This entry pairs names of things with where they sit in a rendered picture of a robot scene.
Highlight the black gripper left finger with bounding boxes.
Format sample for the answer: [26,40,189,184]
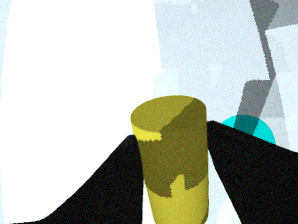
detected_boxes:
[16,133,144,224]

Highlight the cyan circle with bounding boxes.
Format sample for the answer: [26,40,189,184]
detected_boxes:
[222,115,275,144]

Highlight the yellow tall cylinder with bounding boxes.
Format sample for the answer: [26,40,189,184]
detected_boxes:
[130,96,210,224]

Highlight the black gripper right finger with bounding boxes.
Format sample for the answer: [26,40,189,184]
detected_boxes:
[208,120,298,224]

